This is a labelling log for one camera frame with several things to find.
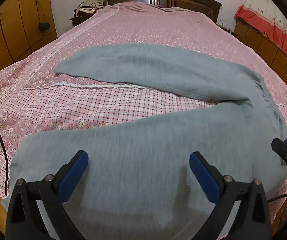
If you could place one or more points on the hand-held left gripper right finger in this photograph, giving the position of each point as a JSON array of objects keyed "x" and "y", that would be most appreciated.
[{"x": 206, "y": 177}]

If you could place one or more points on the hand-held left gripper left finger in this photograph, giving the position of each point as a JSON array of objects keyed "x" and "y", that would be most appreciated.
[{"x": 74, "y": 172}]

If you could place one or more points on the grey pants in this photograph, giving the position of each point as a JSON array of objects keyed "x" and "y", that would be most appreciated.
[{"x": 146, "y": 155}]

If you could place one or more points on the wooden cabinet with drawers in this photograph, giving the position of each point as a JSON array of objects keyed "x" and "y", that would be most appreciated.
[{"x": 258, "y": 40}]

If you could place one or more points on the red and cream floral curtain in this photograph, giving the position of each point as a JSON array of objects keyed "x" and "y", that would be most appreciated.
[{"x": 271, "y": 10}]

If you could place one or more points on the black round device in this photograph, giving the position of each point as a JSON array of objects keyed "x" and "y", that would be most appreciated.
[{"x": 44, "y": 26}]

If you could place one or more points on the dark wooden nightstand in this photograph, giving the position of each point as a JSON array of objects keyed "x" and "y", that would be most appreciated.
[{"x": 79, "y": 20}]

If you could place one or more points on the bed with pink floral bedspread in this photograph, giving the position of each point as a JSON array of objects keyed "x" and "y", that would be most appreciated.
[{"x": 133, "y": 27}]

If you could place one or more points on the wooden wardrobe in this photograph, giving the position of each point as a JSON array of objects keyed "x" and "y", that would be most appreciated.
[{"x": 16, "y": 17}]

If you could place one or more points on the pile of clothes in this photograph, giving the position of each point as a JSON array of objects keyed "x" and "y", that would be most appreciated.
[{"x": 91, "y": 3}]

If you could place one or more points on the dark wooden headboard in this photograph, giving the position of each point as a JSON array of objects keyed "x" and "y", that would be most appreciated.
[{"x": 183, "y": 2}]

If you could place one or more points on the white wall socket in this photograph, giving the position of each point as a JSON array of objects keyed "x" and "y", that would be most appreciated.
[{"x": 67, "y": 28}]

